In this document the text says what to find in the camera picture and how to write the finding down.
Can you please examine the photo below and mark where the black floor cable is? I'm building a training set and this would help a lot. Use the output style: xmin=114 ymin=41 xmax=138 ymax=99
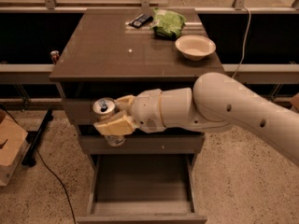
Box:
xmin=0 ymin=104 xmax=78 ymax=224

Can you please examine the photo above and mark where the dark blue snack packet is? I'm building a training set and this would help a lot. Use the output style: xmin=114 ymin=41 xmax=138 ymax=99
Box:
xmin=129 ymin=14 xmax=153 ymax=28

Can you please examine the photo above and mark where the grey middle drawer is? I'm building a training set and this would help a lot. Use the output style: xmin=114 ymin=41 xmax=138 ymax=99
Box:
xmin=79 ymin=133 xmax=205 ymax=154

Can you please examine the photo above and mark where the silver redbull can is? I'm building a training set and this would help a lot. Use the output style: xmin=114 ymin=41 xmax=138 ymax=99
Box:
xmin=93 ymin=98 xmax=125 ymax=147

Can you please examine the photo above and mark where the black stand leg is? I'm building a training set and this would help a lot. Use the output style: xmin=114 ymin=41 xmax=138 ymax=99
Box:
xmin=21 ymin=109 xmax=53 ymax=167

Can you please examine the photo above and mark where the cardboard box right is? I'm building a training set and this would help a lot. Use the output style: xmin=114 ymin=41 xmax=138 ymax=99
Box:
xmin=290 ymin=92 xmax=299 ymax=112

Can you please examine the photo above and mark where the grey bottom drawer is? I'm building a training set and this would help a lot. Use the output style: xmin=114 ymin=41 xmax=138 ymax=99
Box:
xmin=77 ymin=154 xmax=207 ymax=224

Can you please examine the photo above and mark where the cardboard box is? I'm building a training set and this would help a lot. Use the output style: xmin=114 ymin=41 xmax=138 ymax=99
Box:
xmin=0 ymin=110 xmax=27 ymax=187
xmin=290 ymin=92 xmax=299 ymax=112

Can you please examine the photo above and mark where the white cable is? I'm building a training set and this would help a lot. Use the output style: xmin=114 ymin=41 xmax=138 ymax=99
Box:
xmin=231 ymin=7 xmax=252 ymax=79

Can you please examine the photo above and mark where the green chip bag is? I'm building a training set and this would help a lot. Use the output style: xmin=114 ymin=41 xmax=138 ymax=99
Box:
xmin=150 ymin=7 xmax=186 ymax=39

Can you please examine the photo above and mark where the grey drawer cabinet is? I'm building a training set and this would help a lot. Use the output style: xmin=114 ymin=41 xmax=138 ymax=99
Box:
xmin=49 ymin=7 xmax=228 ymax=224

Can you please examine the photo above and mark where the cardboard box left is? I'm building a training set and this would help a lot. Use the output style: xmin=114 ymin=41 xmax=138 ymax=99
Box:
xmin=0 ymin=110 xmax=27 ymax=187

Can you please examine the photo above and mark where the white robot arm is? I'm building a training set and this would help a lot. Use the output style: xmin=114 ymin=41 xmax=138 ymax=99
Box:
xmin=93 ymin=73 xmax=299 ymax=164

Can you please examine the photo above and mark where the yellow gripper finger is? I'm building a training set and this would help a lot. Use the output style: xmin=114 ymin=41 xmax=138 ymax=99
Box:
xmin=93 ymin=113 xmax=138 ymax=135
xmin=115 ymin=95 xmax=135 ymax=112

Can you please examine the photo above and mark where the white bowl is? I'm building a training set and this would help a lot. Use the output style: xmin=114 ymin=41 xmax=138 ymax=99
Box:
xmin=175 ymin=35 xmax=216 ymax=61

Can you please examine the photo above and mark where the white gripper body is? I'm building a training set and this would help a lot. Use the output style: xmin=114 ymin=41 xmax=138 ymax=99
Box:
xmin=131 ymin=89 xmax=164 ymax=133

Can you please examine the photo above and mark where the red can behind cabinet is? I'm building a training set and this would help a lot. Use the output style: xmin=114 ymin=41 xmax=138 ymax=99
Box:
xmin=50 ymin=50 xmax=60 ymax=64

